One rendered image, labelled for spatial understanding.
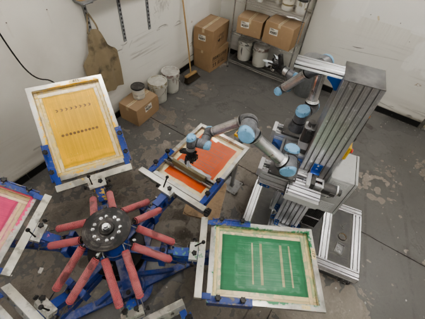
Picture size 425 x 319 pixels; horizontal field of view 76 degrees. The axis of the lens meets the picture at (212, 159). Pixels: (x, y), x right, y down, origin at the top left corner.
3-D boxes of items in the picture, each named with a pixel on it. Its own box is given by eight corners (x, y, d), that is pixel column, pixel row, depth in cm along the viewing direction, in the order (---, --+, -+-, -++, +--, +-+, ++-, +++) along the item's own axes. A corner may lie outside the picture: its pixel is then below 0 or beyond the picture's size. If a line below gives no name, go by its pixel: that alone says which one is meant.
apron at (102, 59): (121, 81, 397) (104, 4, 317) (125, 83, 395) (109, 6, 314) (92, 99, 367) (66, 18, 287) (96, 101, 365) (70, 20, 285)
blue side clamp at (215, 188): (219, 181, 244) (219, 176, 239) (223, 183, 243) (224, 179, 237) (199, 204, 227) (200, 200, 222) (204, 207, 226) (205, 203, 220)
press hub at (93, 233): (136, 260, 287) (107, 188, 184) (165, 282, 274) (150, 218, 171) (107, 293, 265) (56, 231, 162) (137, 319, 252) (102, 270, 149)
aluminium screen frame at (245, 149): (200, 125, 288) (200, 123, 285) (248, 150, 269) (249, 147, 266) (150, 173, 243) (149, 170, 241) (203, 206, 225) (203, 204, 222)
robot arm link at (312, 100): (298, 114, 247) (313, 56, 208) (307, 107, 254) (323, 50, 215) (309, 119, 241) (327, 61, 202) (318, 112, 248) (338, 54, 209)
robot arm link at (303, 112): (289, 119, 241) (294, 107, 231) (298, 112, 248) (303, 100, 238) (301, 126, 236) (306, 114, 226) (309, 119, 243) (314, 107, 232)
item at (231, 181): (228, 175, 367) (238, 122, 294) (243, 183, 360) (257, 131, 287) (220, 186, 354) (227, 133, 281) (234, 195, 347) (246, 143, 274)
